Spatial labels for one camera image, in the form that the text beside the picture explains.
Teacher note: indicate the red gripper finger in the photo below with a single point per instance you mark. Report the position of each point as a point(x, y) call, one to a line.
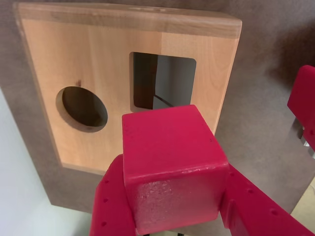
point(256, 214)
point(110, 204)

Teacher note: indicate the red robot arm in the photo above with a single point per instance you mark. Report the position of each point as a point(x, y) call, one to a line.
point(302, 98)

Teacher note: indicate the red cube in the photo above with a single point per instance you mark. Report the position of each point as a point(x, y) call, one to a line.
point(172, 157)

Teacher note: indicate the wooden shape sorter box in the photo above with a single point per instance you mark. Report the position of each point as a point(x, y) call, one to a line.
point(98, 61)

